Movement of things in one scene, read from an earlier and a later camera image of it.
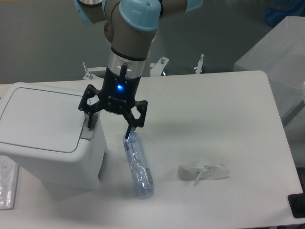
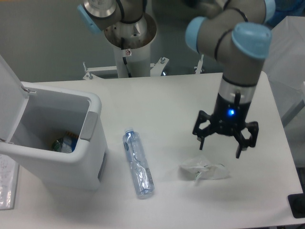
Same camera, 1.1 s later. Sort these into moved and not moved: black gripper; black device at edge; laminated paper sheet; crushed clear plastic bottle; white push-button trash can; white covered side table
Moved: white push-button trash can; black gripper
Not moved: black device at edge; laminated paper sheet; crushed clear plastic bottle; white covered side table
